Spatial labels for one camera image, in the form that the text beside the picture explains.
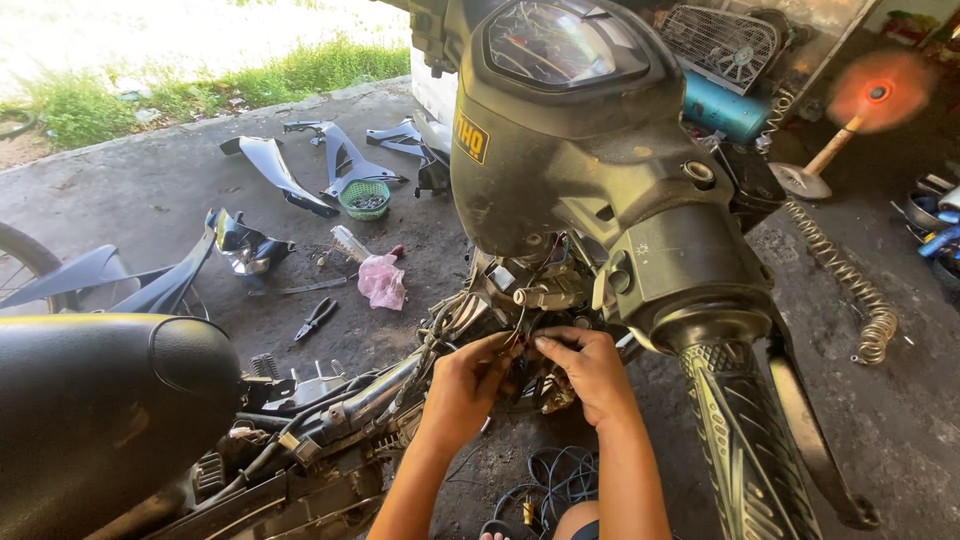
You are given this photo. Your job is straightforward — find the coiled air hose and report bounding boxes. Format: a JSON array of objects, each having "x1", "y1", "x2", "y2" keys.
[{"x1": 754, "y1": 88, "x2": 900, "y2": 367}]

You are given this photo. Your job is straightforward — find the stripped motorcycle frame with engine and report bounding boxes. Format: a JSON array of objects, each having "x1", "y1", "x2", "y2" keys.
[{"x1": 82, "y1": 247, "x2": 624, "y2": 540}]

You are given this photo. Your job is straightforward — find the person's leg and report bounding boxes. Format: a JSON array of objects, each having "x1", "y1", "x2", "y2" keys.
[{"x1": 550, "y1": 500, "x2": 603, "y2": 540}]

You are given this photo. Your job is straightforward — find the patterned black handlebar grip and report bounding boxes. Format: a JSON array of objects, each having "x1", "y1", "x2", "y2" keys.
[{"x1": 675, "y1": 341, "x2": 826, "y2": 540}]

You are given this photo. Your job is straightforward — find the person's right hand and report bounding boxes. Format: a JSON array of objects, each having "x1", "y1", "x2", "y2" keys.
[{"x1": 533, "y1": 325, "x2": 648, "y2": 434}]

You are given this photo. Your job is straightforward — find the black handlebar cowl with speedometer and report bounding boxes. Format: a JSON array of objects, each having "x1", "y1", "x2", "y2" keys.
[{"x1": 390, "y1": 0, "x2": 789, "y2": 354}]

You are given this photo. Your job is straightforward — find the heap of bowls and bottles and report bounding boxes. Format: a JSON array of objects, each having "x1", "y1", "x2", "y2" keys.
[{"x1": 891, "y1": 161, "x2": 960, "y2": 280}]

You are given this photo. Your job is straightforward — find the large dark fairing panel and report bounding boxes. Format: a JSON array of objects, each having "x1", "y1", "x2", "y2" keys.
[{"x1": 0, "y1": 225, "x2": 220, "y2": 317}]

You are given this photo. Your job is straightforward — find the pink plastic bag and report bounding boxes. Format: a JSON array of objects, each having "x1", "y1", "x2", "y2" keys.
[{"x1": 356, "y1": 253, "x2": 408, "y2": 312}]

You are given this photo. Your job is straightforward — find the orange standing fan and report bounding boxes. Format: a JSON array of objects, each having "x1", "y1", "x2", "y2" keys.
[{"x1": 768, "y1": 49, "x2": 940, "y2": 201}]

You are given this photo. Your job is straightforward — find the black brake lever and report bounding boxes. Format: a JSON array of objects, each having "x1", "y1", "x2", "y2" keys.
[{"x1": 765, "y1": 315, "x2": 883, "y2": 532}]

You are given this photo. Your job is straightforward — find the person's left hand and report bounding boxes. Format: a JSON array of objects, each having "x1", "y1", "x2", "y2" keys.
[{"x1": 420, "y1": 331, "x2": 523, "y2": 453}]

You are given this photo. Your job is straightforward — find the curved blue-grey fairing panel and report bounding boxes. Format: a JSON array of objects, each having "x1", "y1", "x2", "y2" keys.
[{"x1": 219, "y1": 135, "x2": 341, "y2": 219}]

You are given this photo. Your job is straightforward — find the motorcycle wire harness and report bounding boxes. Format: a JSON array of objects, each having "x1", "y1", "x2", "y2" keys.
[{"x1": 491, "y1": 315, "x2": 579, "y2": 415}]

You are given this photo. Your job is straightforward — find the chrome headlight housing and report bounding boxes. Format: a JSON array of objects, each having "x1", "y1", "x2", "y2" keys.
[{"x1": 205, "y1": 207, "x2": 297, "y2": 278}]

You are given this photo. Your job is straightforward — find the black pliers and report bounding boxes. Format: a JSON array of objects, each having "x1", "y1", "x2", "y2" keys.
[{"x1": 293, "y1": 297, "x2": 339, "y2": 344}]

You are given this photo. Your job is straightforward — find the black motorcycle seat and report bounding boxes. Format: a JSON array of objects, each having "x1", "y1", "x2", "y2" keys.
[{"x1": 0, "y1": 313, "x2": 245, "y2": 540}]

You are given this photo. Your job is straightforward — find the blue compressor tank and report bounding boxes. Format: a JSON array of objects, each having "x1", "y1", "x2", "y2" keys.
[{"x1": 679, "y1": 69, "x2": 775, "y2": 146}]

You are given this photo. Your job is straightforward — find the thin metal strip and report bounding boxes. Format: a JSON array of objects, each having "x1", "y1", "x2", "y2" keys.
[{"x1": 276, "y1": 275, "x2": 360, "y2": 296}]

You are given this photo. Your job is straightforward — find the small blue-grey fairing panel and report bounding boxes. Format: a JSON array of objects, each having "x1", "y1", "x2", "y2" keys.
[{"x1": 365, "y1": 112, "x2": 453, "y2": 198}]

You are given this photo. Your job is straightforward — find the green basket of screws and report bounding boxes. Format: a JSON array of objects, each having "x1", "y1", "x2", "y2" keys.
[{"x1": 338, "y1": 178, "x2": 392, "y2": 222}]

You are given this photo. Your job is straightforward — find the white body panel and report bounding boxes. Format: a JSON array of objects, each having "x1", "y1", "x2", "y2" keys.
[{"x1": 409, "y1": 63, "x2": 460, "y2": 130}]

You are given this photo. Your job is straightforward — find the clear lamp lens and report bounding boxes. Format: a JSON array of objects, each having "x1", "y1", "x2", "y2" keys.
[{"x1": 330, "y1": 225, "x2": 374, "y2": 264}]

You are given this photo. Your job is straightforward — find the blue wire bundle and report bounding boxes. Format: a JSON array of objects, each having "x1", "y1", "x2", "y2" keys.
[{"x1": 490, "y1": 445, "x2": 601, "y2": 538}]

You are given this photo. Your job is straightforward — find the forked blue-grey fairing panel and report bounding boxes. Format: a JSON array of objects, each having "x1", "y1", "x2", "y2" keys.
[{"x1": 282, "y1": 120, "x2": 411, "y2": 200}]

